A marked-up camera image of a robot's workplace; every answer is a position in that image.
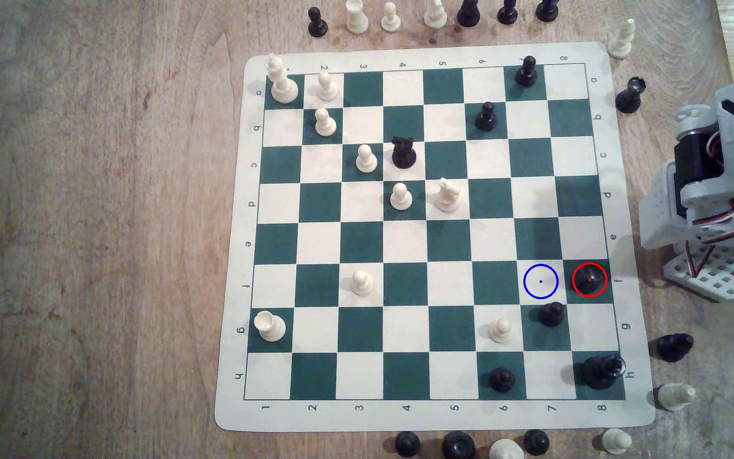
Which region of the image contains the green white chess board mat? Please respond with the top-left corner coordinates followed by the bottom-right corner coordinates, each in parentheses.
top-left (214, 41), bottom-right (656, 432)

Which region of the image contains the black chess rook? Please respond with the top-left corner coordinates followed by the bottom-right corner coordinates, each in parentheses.
top-left (391, 136), bottom-right (418, 170)

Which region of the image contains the white chess knight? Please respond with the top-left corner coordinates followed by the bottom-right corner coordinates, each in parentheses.
top-left (435, 178), bottom-right (463, 214)

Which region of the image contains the white chess rook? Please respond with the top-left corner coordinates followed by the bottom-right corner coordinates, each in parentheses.
top-left (255, 310), bottom-right (287, 343)
top-left (345, 0), bottom-right (370, 35)

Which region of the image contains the white chess king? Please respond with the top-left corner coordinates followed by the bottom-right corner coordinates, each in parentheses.
top-left (265, 54), bottom-right (299, 105)

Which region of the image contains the white chess piece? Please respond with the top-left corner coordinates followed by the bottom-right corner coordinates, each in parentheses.
top-left (423, 0), bottom-right (448, 29)
top-left (488, 439), bottom-right (525, 459)

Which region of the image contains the black chess king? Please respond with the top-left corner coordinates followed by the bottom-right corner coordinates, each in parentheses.
top-left (582, 355), bottom-right (627, 390)

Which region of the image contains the black chess bishop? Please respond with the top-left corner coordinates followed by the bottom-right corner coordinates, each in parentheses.
top-left (615, 76), bottom-right (647, 114)

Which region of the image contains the white chess bishop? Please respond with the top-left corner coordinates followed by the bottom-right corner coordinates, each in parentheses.
top-left (608, 18), bottom-right (637, 60)
top-left (657, 382), bottom-right (697, 411)

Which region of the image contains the black chess knight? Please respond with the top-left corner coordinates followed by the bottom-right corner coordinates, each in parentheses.
top-left (655, 333), bottom-right (694, 363)

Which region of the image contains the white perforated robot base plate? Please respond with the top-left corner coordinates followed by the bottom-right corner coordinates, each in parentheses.
top-left (663, 245), bottom-right (734, 302)

